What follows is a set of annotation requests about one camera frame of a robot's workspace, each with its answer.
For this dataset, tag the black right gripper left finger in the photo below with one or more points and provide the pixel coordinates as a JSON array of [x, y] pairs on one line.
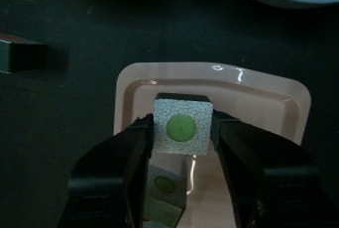
[[109, 169]]

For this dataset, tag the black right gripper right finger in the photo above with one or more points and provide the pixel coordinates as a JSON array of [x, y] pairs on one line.
[[268, 179]]

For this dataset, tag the pink square plate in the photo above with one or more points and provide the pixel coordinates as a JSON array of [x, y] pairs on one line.
[[247, 103]]

